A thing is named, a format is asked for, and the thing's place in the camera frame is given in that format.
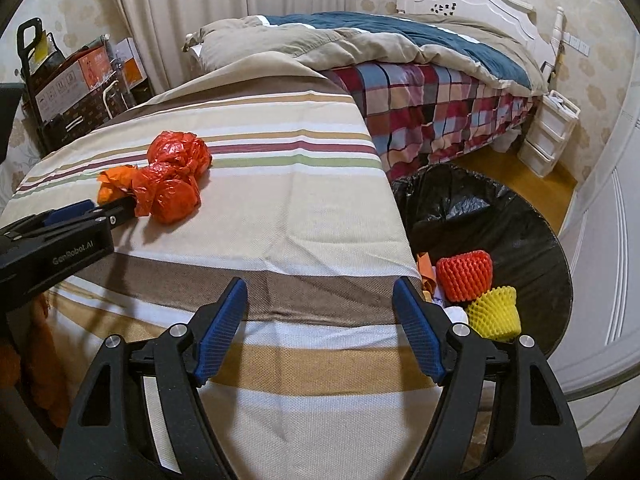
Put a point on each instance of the cardboard box with orange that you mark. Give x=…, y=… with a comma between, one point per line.
x=67, y=88

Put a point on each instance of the white door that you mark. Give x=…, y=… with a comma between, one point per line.
x=600, y=235

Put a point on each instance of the patterned brown storage box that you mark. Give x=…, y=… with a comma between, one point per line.
x=99, y=106

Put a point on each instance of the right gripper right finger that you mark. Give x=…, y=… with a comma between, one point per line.
x=532, y=433

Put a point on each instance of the white orange small box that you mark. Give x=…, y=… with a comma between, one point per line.
x=126, y=53

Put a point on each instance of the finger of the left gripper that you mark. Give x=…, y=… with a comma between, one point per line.
x=115, y=213
x=51, y=217

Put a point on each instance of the black trash bag bin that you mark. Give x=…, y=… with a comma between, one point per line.
x=447, y=210

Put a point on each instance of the white plastic drawer unit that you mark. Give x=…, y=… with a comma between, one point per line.
x=548, y=134

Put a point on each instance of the white paper ball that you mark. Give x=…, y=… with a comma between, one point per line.
x=456, y=314

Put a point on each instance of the yellow foam fruit net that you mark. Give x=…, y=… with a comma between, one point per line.
x=494, y=315

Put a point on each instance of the red plastic bag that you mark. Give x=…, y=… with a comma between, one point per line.
x=166, y=189

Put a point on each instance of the white wooden headboard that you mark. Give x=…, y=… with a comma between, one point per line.
x=515, y=18

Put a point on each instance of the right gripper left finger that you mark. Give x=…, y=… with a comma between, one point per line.
x=109, y=434

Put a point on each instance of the orange plastic bag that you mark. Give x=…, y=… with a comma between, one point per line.
x=121, y=181

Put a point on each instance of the plaid bed sheet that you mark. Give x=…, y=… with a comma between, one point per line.
x=422, y=115

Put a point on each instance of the beige and blue quilt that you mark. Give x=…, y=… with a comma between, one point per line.
x=328, y=40

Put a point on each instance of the orange paper piece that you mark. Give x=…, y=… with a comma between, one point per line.
x=427, y=275

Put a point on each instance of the striped bed sheet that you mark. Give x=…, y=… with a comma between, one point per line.
x=320, y=382

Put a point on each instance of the red foam fruit net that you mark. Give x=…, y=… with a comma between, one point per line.
x=465, y=277

